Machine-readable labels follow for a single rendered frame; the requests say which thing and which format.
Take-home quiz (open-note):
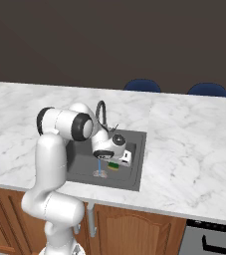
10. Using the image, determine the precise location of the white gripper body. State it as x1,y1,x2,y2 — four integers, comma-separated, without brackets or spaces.
109,152,125,165

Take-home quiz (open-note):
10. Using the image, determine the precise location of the yellow and green sponge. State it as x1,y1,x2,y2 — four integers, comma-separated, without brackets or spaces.
107,161,121,171

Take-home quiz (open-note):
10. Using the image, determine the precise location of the dark grey sink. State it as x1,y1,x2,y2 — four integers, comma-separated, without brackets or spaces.
65,127,148,192

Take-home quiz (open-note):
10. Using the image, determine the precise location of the blue water stream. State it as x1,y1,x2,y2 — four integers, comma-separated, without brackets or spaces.
93,158,109,178

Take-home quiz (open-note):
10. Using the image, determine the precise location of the black curved tap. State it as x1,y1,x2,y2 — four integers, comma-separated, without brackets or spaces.
95,100,120,134

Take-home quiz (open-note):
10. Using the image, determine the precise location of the wooden cupboard door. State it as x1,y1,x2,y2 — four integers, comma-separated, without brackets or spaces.
0,185,50,255
94,203,188,255

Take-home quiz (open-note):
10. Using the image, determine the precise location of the blue stool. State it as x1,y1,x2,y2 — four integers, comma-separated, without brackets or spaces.
122,78,162,94
186,82,226,99

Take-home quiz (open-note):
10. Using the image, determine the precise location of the grey dishwasher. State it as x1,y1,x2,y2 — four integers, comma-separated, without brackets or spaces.
178,218,226,255

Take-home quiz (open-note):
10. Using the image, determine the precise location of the grey cupboard handle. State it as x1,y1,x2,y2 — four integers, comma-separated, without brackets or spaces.
86,201,98,239

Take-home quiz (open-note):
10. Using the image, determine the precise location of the black dishwasher handle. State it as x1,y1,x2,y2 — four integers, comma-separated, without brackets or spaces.
201,234,226,255

